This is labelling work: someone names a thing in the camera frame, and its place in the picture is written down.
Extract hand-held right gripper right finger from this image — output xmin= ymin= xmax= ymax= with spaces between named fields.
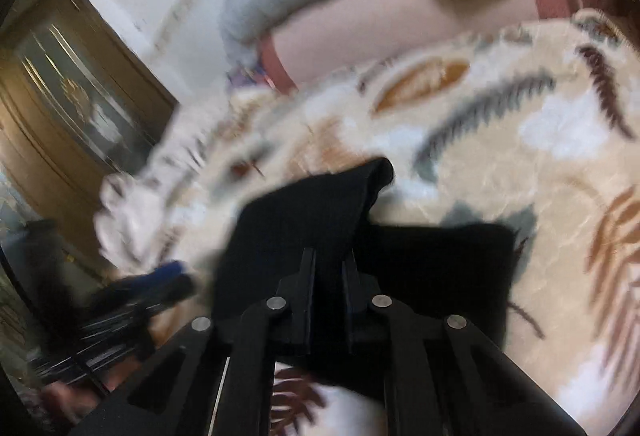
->
xmin=342 ymin=249 xmax=587 ymax=436

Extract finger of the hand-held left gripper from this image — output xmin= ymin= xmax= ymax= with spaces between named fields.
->
xmin=102 ymin=260 xmax=197 ymax=317

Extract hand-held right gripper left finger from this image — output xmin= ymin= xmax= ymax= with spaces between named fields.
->
xmin=70 ymin=247 xmax=317 ymax=436

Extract black pants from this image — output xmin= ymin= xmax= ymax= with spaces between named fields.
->
xmin=212 ymin=157 xmax=518 ymax=402

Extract dark cloth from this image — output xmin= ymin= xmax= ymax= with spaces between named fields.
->
xmin=24 ymin=219 xmax=78 ymax=334

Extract beige fleece cloth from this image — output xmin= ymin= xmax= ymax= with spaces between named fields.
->
xmin=95 ymin=101 xmax=241 ymax=277

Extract leaf print blanket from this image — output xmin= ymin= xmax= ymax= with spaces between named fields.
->
xmin=95 ymin=9 xmax=640 ymax=436

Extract wooden door with glass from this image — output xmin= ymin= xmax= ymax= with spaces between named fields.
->
xmin=0 ymin=0 xmax=181 ymax=267

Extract colourful packet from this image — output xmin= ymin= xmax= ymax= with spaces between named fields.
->
xmin=227 ymin=56 xmax=276 ymax=90

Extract red pink headboard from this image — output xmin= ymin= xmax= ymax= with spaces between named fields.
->
xmin=257 ymin=0 xmax=640 ymax=92

